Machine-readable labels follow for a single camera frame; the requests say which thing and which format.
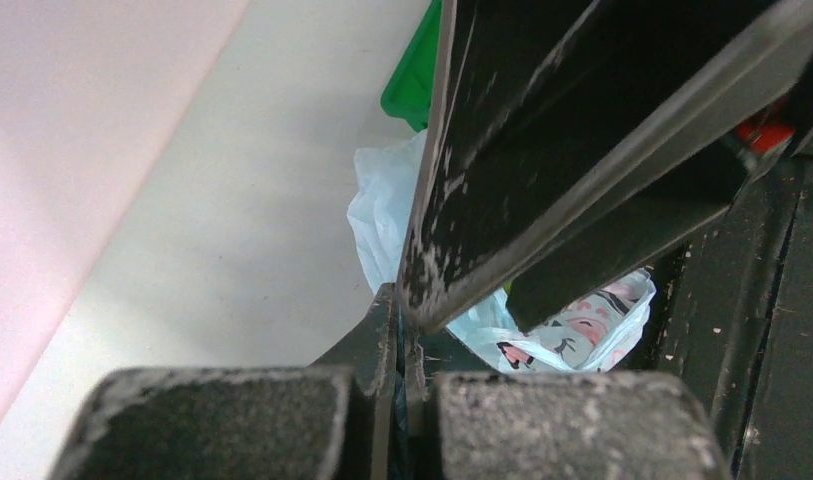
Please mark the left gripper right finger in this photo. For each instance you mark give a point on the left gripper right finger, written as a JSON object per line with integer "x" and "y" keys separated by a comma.
{"x": 615, "y": 425}

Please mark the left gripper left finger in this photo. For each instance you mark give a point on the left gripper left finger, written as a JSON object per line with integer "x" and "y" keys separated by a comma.
{"x": 329, "y": 420}

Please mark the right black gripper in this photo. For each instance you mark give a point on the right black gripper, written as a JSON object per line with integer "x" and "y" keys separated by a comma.
{"x": 781, "y": 130}

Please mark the light blue plastic bag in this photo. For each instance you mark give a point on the light blue plastic bag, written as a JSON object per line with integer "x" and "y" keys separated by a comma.
{"x": 592, "y": 334}

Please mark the green plastic tray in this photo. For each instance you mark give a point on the green plastic tray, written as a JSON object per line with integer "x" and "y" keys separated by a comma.
{"x": 408, "y": 93}

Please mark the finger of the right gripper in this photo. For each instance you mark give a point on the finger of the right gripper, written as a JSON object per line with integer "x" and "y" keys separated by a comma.
{"x": 648, "y": 225}
{"x": 547, "y": 115}

